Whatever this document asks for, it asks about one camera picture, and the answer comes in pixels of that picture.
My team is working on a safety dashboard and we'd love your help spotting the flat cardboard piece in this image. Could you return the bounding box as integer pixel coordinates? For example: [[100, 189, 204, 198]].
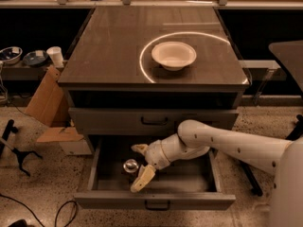
[[37, 127, 84, 143]]

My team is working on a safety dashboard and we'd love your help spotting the dark side table top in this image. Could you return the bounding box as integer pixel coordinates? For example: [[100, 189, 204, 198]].
[[269, 40, 303, 92]]

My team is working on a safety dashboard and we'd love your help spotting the white paper bowl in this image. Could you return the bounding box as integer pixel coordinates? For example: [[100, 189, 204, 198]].
[[151, 42, 197, 71]]

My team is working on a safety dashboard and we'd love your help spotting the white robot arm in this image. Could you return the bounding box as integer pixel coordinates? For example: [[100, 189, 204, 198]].
[[131, 120, 303, 227]]

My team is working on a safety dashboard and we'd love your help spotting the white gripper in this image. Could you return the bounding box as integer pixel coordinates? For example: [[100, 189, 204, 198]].
[[131, 140, 170, 193]]

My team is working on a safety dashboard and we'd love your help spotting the brown cardboard sheet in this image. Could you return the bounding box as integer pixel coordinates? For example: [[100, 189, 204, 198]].
[[26, 65, 69, 127]]

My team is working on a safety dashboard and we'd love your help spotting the open grey middle drawer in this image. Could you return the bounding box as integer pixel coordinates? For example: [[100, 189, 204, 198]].
[[75, 136, 236, 211]]

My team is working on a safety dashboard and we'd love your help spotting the blue white bowl left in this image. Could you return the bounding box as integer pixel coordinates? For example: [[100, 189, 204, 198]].
[[0, 46, 23, 65]]

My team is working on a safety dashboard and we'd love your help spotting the closed grey upper drawer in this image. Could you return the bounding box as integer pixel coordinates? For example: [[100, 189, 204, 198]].
[[69, 108, 239, 136]]

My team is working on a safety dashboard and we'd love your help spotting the black floor cable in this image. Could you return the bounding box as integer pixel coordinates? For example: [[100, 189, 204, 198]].
[[0, 192, 79, 227]]

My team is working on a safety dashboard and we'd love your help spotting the grey drawer cabinet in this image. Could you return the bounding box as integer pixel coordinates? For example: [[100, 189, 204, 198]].
[[59, 6, 249, 148]]

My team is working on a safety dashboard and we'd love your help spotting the black stand legs left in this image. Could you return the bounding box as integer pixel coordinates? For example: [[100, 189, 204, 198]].
[[0, 119, 42, 176]]

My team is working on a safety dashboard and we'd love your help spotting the dark blue bowl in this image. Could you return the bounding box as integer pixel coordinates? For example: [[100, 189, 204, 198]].
[[23, 50, 48, 67]]

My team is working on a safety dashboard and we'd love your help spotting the white paper cup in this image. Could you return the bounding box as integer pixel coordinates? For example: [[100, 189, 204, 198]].
[[46, 46, 63, 68]]

